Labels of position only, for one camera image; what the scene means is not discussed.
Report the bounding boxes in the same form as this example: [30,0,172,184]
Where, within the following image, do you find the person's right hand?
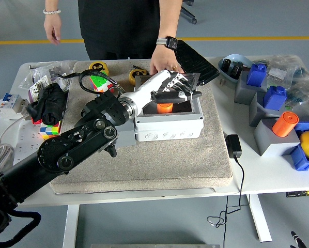
[43,12,61,46]

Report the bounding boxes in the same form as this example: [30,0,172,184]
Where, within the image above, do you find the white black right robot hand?
[290,230,308,248]

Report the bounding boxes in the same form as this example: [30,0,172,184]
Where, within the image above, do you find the person's left hand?
[149,45,185,75]

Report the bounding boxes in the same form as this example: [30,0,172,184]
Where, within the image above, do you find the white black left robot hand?
[127,68,203,117]

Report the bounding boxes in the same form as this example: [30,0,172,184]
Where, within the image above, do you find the orange cylinder battery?
[272,111,299,137]
[156,102,174,114]

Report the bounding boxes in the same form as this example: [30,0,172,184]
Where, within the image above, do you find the grey junction box with lid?
[132,73,204,142]

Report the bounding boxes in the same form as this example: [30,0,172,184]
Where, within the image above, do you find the black wrist watch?
[156,36,179,50]

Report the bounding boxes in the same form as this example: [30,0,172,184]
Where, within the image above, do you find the black plastic case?
[174,39,221,87]

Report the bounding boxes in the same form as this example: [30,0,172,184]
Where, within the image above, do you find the clear plastic bags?
[19,59,78,90]

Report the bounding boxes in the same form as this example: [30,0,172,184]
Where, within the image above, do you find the white table leg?
[249,194,272,242]
[63,205,80,248]

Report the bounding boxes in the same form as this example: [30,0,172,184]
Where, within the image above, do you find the black table control panel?
[285,190,309,198]

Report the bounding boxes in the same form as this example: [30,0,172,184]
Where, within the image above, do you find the large colourful puzzle cube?
[89,74,114,93]

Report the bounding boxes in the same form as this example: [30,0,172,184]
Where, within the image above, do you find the black office chair base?
[180,0,198,25]

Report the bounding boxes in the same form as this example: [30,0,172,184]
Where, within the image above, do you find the grey block with round hole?
[115,120,137,147]

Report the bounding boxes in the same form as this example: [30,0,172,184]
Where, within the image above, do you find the person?
[78,0,183,60]

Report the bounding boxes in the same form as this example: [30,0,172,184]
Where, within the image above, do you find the black electronic part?
[230,61,245,78]
[222,58,233,72]

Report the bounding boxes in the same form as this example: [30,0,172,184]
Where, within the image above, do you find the light blue bowl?
[218,53,256,85]

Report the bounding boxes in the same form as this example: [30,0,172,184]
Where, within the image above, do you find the grey-brown mat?
[50,59,234,195]

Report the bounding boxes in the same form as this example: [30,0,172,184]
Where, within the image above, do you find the blue plastic bin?
[288,121,309,172]

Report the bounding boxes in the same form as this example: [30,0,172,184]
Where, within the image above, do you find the black crumpled cloth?
[25,82,69,126]

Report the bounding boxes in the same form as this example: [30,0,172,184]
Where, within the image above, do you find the grey holder block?
[234,71,269,105]
[253,117,301,157]
[249,90,289,128]

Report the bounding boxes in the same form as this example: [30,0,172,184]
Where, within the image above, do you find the white blue circuit breaker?
[0,92,28,121]

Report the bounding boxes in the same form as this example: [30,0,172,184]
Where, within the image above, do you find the blue bottle-shaped block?
[246,63,268,87]
[263,86,287,111]

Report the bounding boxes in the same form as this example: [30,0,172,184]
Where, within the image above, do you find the black power adapter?
[225,134,243,159]

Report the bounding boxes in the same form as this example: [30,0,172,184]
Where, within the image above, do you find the small colourful puzzle cube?
[39,121,61,140]

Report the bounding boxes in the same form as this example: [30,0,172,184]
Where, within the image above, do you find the white power strip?
[12,121,47,163]

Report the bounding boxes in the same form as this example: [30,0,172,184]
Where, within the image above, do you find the clear bag of parts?
[252,54,309,87]
[283,76,309,122]

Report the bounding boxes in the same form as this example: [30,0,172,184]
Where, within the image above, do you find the yellow tape measure with strap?
[57,61,109,80]

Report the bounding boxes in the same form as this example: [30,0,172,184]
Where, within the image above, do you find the white wall socket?
[51,77,70,92]

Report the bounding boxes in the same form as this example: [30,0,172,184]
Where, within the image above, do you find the packaged white switch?
[27,75,52,103]

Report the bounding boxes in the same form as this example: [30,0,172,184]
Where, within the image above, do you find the black adapter cord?
[207,156,251,248]

